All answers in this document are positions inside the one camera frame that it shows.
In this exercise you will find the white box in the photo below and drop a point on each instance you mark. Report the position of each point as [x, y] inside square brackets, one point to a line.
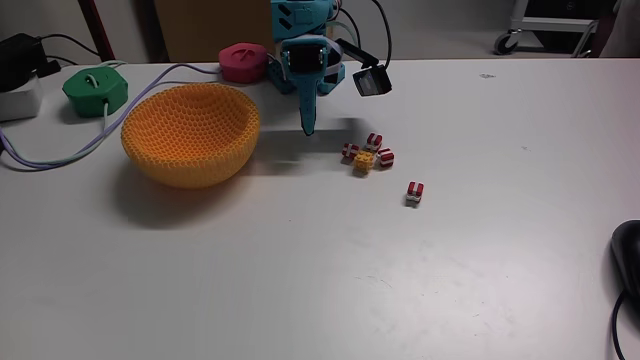
[17, 102]

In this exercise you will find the yellow cube piece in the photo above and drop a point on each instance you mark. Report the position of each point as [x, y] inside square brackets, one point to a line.
[364, 161]

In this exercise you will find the green octagonal box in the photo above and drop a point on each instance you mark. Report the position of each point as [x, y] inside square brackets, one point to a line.
[95, 92]

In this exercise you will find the black power adapter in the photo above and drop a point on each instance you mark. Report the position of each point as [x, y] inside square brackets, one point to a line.
[20, 60]

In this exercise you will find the white wheeled cart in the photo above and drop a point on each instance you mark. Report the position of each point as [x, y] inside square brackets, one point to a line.
[550, 25]

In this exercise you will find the red white cube piece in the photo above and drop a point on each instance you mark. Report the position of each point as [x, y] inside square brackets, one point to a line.
[414, 192]
[374, 141]
[350, 150]
[386, 157]

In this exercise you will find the brown board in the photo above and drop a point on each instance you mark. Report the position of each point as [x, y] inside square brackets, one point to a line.
[210, 25]

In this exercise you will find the yellow honeycomb basket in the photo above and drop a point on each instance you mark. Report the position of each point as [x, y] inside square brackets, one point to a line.
[190, 135]

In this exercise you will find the pink octagonal box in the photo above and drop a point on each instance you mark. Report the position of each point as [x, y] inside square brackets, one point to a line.
[243, 62]

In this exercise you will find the black camera box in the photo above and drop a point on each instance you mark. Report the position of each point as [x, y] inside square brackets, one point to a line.
[372, 81]

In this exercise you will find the black computer mouse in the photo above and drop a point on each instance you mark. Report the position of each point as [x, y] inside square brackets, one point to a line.
[629, 260]

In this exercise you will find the dark red pole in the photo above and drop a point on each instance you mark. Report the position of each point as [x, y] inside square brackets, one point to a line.
[97, 30]

